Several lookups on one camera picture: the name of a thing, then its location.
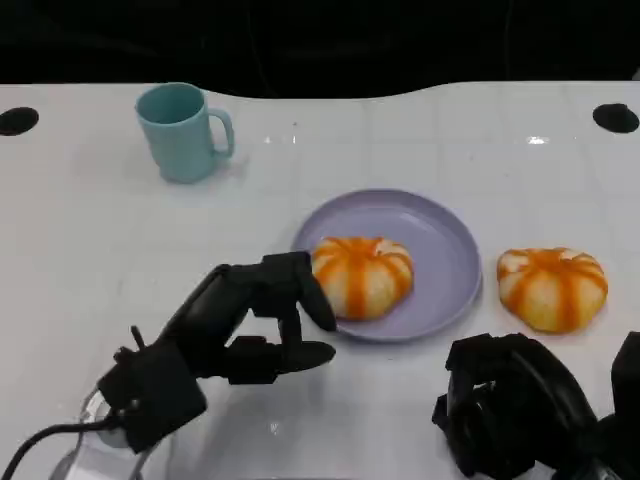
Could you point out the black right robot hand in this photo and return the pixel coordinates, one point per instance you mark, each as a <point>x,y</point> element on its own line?
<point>500,400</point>

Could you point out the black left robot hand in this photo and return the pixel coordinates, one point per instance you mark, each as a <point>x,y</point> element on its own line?
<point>225,310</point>

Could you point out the orange and white bread roll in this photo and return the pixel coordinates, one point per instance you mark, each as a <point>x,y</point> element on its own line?
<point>365,277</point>
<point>550,290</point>

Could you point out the lilac plate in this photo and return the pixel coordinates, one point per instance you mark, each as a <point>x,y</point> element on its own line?
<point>440,240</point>

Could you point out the pale green mug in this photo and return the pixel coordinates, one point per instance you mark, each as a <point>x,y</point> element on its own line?
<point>175,140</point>

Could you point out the black table grommet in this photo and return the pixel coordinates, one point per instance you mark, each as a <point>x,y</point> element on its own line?
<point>616,118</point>
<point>17,121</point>

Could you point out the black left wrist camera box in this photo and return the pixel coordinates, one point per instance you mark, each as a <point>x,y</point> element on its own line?
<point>150,395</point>

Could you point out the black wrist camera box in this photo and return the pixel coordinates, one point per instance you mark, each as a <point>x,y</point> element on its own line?
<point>150,395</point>
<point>627,372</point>

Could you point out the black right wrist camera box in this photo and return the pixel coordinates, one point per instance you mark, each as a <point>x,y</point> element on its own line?
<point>627,372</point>

